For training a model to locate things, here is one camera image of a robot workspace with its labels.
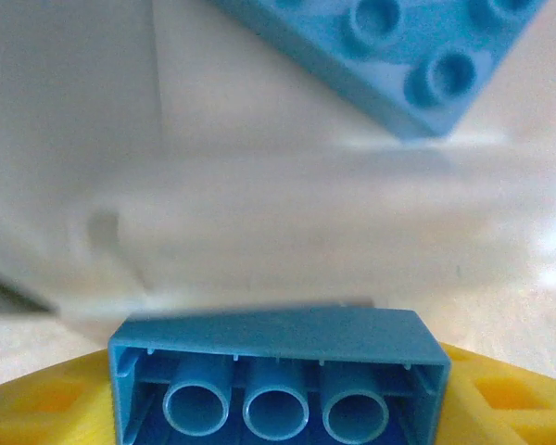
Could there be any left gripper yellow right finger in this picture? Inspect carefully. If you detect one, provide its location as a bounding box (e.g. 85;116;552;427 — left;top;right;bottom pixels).
433;342;556;445

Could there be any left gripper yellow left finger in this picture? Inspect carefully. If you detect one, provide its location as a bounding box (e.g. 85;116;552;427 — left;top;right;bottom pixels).
0;350;121;445

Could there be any blue lego brick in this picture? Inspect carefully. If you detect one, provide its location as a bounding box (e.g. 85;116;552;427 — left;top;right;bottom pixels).
107;306;453;445
210;0;550;140

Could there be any white plastic bin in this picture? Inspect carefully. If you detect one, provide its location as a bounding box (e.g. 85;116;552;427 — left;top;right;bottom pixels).
0;0;556;353

